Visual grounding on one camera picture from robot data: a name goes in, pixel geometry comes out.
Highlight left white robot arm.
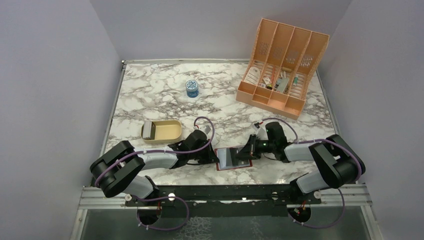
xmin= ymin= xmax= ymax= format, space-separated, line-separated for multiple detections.
xmin=89 ymin=129 xmax=219 ymax=206

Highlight stack of cards in tray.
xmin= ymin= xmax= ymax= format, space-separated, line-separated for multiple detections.
xmin=141 ymin=120 xmax=156 ymax=140

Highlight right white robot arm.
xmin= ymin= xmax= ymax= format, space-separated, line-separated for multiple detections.
xmin=232 ymin=121 xmax=366 ymax=204

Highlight small items in organizer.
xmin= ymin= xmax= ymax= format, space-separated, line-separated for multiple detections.
xmin=258 ymin=67 xmax=292 ymax=94

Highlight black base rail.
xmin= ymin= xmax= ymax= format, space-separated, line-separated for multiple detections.
xmin=125 ymin=184 xmax=322 ymax=218

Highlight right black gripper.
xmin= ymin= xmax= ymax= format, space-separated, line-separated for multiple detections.
xmin=235 ymin=133 xmax=276 ymax=160

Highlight black VIP credit card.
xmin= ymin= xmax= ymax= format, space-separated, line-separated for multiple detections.
xmin=238 ymin=160 xmax=251 ymax=166

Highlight beige oval tray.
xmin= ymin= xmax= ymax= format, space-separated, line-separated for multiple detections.
xmin=143 ymin=119 xmax=182 ymax=144

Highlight blue round tin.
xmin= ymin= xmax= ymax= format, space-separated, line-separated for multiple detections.
xmin=185 ymin=80 xmax=199 ymax=98

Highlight red leather card holder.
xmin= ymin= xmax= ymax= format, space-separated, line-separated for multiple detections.
xmin=214 ymin=146 xmax=253 ymax=171

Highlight orange plastic file organizer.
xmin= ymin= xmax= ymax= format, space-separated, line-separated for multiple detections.
xmin=236 ymin=18 xmax=330 ymax=120

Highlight white striped card in organizer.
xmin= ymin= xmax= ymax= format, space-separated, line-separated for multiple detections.
xmin=243 ymin=66 xmax=261 ymax=85

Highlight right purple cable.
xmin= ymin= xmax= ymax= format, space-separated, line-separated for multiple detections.
xmin=256 ymin=117 xmax=364 ymax=230

